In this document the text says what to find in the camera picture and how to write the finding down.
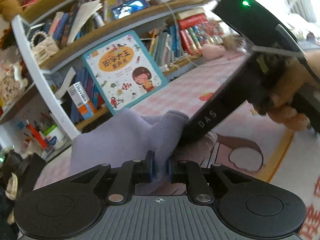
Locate white green-lid jar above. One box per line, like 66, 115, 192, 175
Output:
44, 124, 66, 150

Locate white power adapter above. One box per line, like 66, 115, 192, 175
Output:
160, 64, 169, 73

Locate white quilted pearl handbag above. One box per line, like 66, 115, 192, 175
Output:
30, 31, 60, 64

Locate purple and pink knit sweater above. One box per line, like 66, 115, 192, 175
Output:
69, 108, 217, 196

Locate pink plush toy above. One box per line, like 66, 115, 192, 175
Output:
202, 44, 226, 61

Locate white charging cable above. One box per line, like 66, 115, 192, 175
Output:
150, 0, 213, 68

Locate pink checkered table mat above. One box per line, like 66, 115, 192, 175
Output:
32, 52, 320, 240

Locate white shelf frame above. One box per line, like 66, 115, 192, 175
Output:
11, 15, 80, 140

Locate white usmile box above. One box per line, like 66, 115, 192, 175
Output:
67, 81, 97, 120

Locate colourful paper flower bouquet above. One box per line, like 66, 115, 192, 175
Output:
198, 20, 225, 44

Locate smartphone on shelf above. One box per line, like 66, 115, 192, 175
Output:
111, 0, 150, 20

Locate person's right hand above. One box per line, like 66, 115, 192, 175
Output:
253, 57, 319, 131

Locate teal children's sound book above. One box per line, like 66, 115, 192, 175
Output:
82, 30, 168, 115

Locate row of leaning books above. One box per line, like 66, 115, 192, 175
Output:
149, 25, 183, 67

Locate red dictionary books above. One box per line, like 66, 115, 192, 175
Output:
177, 12, 211, 55

